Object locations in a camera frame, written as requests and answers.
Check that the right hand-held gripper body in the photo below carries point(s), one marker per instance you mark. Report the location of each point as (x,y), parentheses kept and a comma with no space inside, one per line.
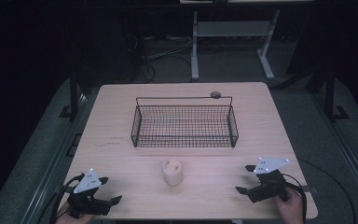
(268,183)

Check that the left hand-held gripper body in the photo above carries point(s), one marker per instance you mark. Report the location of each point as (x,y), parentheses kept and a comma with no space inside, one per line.
(87,199)

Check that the person's left hand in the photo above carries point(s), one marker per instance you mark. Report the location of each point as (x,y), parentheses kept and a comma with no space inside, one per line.
(74,219)

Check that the person's right hand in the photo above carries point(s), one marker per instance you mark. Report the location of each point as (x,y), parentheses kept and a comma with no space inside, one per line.
(289,208)

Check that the grey round knob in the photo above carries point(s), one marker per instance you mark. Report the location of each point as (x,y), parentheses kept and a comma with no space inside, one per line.
(215,95)

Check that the aluminium floor rail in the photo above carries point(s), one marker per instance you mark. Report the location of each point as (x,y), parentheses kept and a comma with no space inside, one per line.
(54,158)
(348,149)

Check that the black stand post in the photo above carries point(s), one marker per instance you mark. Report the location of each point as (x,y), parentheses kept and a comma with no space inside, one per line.
(73,93)
(331,96)

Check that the white metal desk frame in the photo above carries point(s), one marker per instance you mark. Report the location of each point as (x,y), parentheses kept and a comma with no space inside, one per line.
(230,29)

